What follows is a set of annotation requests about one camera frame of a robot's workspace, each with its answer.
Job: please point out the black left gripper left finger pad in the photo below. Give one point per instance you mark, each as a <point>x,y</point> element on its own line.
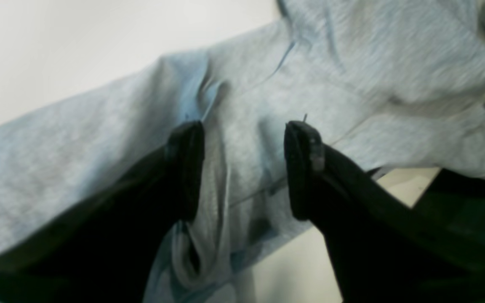
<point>102,249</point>

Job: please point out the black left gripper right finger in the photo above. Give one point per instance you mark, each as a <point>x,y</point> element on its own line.
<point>381,251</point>

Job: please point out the grey t-shirt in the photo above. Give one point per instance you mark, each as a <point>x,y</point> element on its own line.
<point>389,83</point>

